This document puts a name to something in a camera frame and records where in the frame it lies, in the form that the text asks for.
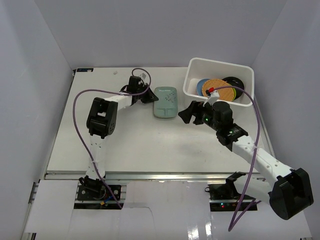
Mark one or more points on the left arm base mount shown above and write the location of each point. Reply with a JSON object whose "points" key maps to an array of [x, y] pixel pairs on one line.
{"points": [[94, 195]]}

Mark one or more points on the white plastic bin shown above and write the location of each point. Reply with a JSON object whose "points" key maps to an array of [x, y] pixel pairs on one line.
{"points": [[200, 68]]}

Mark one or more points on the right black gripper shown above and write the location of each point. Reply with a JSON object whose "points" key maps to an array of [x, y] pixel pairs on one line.
{"points": [[195, 108]]}

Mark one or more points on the green round plate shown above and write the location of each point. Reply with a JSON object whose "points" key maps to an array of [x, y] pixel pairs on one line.
{"points": [[235, 93]]}

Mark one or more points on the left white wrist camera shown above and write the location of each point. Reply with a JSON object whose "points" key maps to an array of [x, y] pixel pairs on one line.
{"points": [[142, 76]]}

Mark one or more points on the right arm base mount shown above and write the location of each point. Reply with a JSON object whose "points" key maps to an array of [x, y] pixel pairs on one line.
{"points": [[221, 198]]}

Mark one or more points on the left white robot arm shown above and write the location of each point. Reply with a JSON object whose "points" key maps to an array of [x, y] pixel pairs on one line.
{"points": [[102, 117]]}

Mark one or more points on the aluminium frame rail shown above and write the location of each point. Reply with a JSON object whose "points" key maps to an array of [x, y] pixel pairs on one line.
{"points": [[214, 174]]}

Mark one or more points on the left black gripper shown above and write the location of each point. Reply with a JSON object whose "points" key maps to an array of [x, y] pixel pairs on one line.
{"points": [[143, 94]]}

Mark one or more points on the blue round plate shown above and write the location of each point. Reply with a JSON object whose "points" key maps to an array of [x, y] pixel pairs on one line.
{"points": [[199, 86]]}

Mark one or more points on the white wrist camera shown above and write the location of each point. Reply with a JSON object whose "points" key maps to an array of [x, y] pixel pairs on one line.
{"points": [[212, 96], [142, 76]]}

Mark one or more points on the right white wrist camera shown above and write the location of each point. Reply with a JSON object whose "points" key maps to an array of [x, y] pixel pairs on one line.
{"points": [[212, 96]]}

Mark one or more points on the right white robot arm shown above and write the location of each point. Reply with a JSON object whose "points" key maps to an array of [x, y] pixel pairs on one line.
{"points": [[288, 191]]}

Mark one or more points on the orange woven round plate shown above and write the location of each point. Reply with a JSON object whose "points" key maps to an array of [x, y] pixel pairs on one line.
{"points": [[226, 94]]}

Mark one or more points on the teal rectangular ceramic plate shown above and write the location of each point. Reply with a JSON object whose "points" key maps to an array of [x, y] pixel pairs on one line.
{"points": [[166, 107]]}

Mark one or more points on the black round plate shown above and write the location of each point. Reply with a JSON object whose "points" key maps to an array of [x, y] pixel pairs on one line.
{"points": [[236, 82]]}

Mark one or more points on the dark label sticker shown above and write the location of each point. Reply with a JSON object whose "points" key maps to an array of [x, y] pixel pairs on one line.
{"points": [[85, 70]]}

